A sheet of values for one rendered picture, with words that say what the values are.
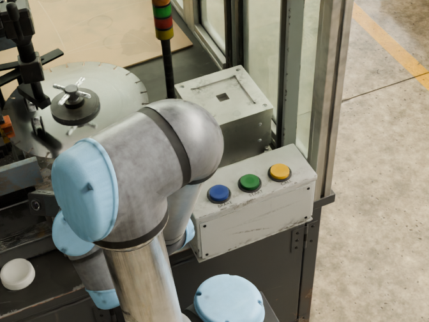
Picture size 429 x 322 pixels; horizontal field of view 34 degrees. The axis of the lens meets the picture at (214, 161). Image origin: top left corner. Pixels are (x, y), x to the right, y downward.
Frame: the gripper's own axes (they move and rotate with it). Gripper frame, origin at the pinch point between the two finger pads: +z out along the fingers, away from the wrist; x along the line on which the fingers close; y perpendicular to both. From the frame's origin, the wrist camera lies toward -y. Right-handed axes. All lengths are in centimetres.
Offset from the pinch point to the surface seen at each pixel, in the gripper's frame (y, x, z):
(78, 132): 1.1, 10.2, 4.4
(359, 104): 106, -14, 140
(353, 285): 78, -62, 65
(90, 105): 4.1, 15.0, 9.8
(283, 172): 43.2, -1.2, -7.1
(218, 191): 28.8, -2.8, -9.2
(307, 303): 55, -50, 32
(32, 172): -7.9, 5.1, -7.0
